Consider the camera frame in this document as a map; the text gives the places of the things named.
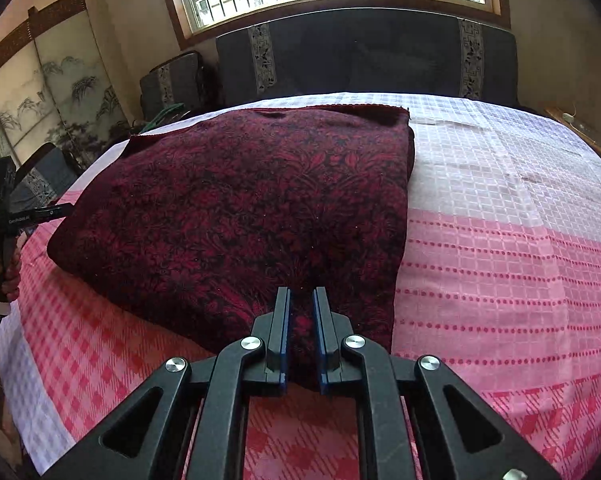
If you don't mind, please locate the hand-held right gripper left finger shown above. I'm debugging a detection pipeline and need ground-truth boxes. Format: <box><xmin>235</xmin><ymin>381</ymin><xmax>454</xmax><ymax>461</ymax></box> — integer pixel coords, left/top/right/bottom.
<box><xmin>40</xmin><ymin>286</ymin><xmax>294</xmax><ymax>480</ymax></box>

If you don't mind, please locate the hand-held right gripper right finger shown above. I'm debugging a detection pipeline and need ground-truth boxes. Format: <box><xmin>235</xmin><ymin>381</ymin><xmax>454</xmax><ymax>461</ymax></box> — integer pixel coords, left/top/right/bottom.
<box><xmin>312</xmin><ymin>286</ymin><xmax>564</xmax><ymax>480</ymax></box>

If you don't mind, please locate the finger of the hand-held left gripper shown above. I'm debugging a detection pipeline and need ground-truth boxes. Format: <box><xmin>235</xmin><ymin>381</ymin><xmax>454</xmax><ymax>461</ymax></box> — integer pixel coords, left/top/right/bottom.
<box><xmin>30</xmin><ymin>203</ymin><xmax>75</xmax><ymax>222</ymax></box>

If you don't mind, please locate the dark red patterned sweater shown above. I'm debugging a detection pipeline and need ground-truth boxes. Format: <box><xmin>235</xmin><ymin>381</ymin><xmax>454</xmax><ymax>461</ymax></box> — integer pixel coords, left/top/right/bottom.
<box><xmin>46</xmin><ymin>104</ymin><xmax>416</xmax><ymax>392</ymax></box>

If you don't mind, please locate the person's left hand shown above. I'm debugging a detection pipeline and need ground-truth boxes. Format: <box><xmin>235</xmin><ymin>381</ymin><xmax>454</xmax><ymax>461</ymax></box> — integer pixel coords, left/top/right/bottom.
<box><xmin>0</xmin><ymin>249</ymin><xmax>22</xmax><ymax>307</ymax></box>

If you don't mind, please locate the dark cushioned chair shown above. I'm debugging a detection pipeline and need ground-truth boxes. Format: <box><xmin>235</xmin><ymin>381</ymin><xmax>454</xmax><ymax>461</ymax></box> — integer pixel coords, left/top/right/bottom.
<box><xmin>8</xmin><ymin>142</ymin><xmax>84</xmax><ymax>213</ymax></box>

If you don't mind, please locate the painted folding screen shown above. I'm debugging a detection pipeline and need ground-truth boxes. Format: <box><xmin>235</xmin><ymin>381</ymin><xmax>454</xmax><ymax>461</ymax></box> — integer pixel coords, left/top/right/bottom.
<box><xmin>0</xmin><ymin>0</ymin><xmax>132</xmax><ymax>198</ymax></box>

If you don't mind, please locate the pink checked bed blanket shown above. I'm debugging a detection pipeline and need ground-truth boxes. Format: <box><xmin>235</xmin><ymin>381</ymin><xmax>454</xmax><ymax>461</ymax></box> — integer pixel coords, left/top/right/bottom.
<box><xmin>0</xmin><ymin>91</ymin><xmax>601</xmax><ymax>480</ymax></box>

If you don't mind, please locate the large dark patterned-strip cushion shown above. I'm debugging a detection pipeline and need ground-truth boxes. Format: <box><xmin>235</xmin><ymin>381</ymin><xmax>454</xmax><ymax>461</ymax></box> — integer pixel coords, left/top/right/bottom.
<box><xmin>215</xmin><ymin>9</ymin><xmax>520</xmax><ymax>109</ymax></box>

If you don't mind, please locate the round wooden side table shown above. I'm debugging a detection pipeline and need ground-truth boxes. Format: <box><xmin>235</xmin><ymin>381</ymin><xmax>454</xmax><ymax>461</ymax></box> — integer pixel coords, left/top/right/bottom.
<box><xmin>543</xmin><ymin>104</ymin><xmax>601</xmax><ymax>163</ymax></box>

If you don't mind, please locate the green cord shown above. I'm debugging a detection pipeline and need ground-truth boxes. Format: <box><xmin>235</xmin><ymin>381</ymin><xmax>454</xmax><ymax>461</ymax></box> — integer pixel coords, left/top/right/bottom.
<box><xmin>142</xmin><ymin>102</ymin><xmax>187</xmax><ymax>129</ymax></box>

